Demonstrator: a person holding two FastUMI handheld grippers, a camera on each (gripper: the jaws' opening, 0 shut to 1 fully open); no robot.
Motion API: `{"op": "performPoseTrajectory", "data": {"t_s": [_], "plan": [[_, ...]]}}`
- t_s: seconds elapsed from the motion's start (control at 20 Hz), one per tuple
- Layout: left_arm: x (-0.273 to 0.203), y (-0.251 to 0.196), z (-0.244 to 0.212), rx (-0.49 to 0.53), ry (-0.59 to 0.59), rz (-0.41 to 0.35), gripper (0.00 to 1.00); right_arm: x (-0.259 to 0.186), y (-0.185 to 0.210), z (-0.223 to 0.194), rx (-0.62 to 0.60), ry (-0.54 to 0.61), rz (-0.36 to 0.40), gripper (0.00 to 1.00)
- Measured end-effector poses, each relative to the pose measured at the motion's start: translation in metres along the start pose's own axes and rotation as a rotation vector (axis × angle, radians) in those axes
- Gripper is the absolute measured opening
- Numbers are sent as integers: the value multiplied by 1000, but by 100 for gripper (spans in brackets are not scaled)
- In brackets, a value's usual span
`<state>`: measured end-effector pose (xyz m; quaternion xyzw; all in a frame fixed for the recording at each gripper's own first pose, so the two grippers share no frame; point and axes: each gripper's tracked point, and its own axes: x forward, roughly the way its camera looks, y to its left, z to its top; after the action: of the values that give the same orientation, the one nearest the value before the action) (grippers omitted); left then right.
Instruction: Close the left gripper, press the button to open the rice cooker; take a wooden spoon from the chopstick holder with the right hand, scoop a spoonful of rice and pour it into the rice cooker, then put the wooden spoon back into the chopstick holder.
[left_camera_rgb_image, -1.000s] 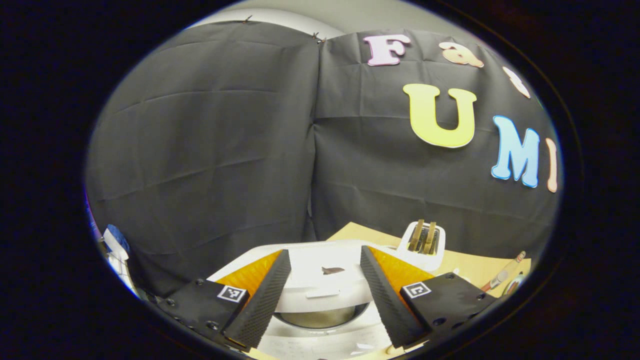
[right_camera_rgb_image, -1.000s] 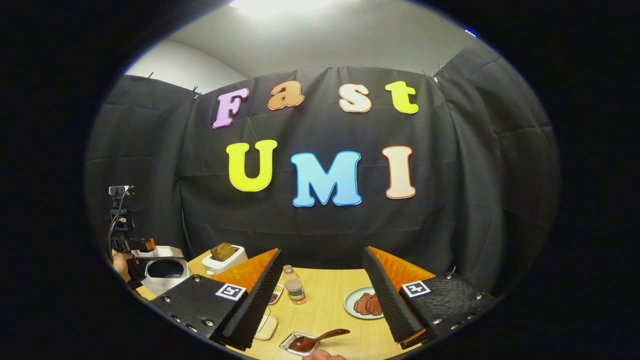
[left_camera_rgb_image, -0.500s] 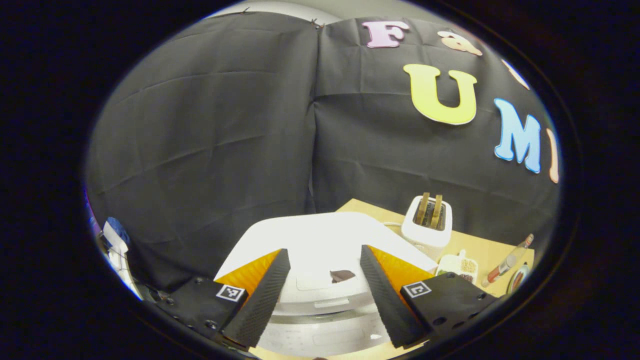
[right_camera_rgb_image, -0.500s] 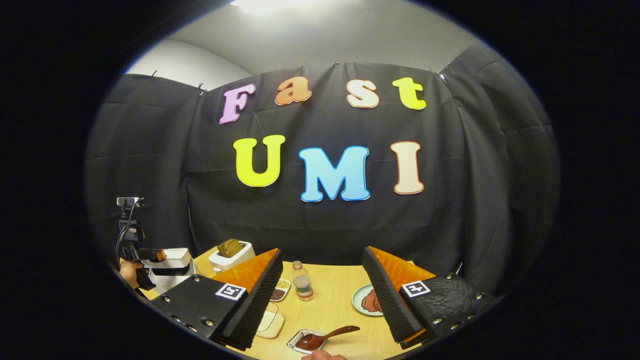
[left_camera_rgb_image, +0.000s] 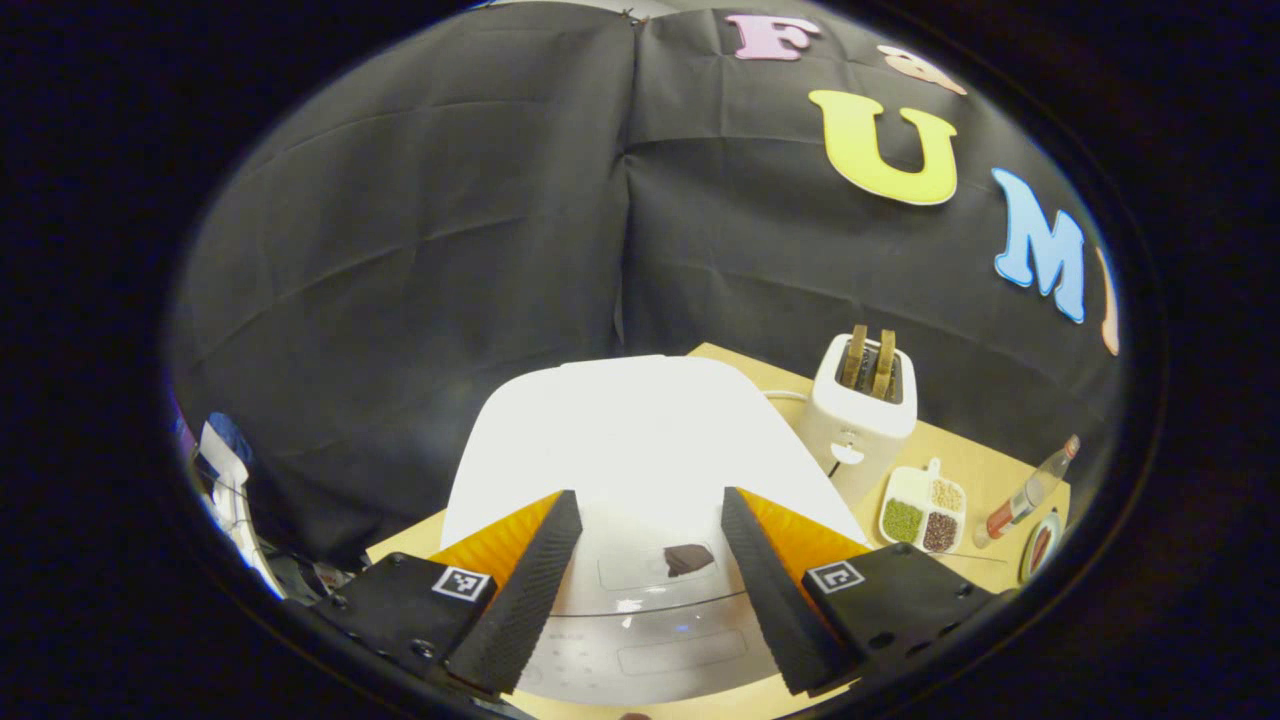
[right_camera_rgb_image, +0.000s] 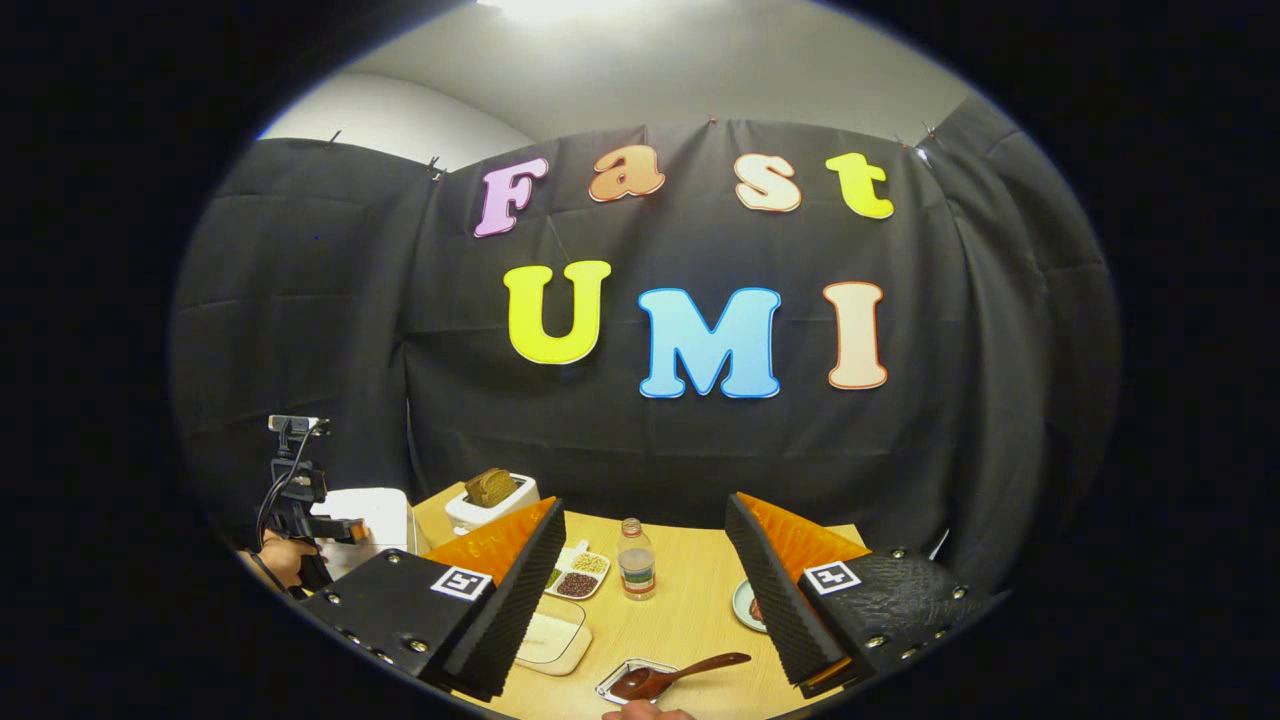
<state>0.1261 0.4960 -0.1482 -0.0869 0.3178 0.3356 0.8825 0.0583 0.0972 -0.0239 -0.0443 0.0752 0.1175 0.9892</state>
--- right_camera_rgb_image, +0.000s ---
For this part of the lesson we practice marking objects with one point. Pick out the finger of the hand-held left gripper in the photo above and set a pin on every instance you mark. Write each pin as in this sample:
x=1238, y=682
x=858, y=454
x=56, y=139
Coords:
x=338, y=530

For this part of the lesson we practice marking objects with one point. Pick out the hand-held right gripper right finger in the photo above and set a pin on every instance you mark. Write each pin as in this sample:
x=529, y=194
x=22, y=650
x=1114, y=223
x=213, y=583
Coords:
x=775, y=600

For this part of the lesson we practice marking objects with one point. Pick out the brown bread slice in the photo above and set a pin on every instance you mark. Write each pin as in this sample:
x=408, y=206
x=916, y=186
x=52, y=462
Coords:
x=506, y=484
x=483, y=490

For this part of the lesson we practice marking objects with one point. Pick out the ceiling light panel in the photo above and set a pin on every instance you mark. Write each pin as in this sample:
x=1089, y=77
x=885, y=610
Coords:
x=555, y=8

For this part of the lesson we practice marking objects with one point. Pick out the clear plastic bottle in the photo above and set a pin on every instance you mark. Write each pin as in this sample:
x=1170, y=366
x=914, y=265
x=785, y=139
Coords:
x=636, y=565

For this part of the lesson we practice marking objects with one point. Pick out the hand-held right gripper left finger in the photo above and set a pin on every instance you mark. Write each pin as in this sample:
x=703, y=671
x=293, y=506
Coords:
x=505, y=610

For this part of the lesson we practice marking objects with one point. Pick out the white toaster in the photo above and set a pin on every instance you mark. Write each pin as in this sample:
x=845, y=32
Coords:
x=470, y=518

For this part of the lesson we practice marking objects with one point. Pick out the brown wooden spoon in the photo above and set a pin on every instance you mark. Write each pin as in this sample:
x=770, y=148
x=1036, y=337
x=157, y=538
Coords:
x=690, y=668

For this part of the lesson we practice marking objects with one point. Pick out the black backdrop cloth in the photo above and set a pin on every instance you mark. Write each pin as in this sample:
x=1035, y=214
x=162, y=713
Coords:
x=320, y=300

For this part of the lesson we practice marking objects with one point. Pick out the white divided bean dish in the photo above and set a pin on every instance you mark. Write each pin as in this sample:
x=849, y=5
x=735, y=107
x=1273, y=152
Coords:
x=580, y=575

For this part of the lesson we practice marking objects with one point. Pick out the clear container of rice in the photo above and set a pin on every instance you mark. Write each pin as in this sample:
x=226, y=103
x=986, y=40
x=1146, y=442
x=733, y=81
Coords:
x=555, y=640

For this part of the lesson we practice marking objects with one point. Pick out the pale green plate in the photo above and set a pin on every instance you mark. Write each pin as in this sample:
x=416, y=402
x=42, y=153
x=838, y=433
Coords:
x=742, y=605

